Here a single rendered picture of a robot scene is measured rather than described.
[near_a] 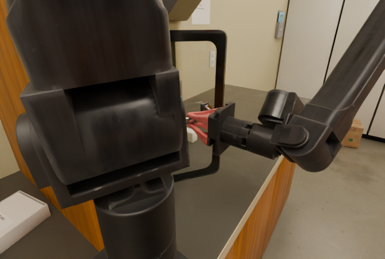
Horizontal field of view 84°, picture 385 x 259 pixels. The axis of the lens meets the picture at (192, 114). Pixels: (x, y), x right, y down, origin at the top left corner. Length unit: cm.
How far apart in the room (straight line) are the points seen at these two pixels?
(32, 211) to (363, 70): 74
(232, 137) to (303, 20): 304
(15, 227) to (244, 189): 58
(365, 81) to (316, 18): 296
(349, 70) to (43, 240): 71
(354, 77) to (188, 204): 48
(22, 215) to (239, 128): 55
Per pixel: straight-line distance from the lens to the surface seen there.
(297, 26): 339
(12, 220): 70
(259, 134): 40
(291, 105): 42
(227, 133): 42
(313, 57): 337
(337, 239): 202
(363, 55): 43
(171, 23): 65
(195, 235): 58
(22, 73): 51
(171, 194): 16
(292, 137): 35
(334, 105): 38
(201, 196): 66
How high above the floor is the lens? 140
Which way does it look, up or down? 23 degrees down
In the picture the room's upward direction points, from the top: straight up
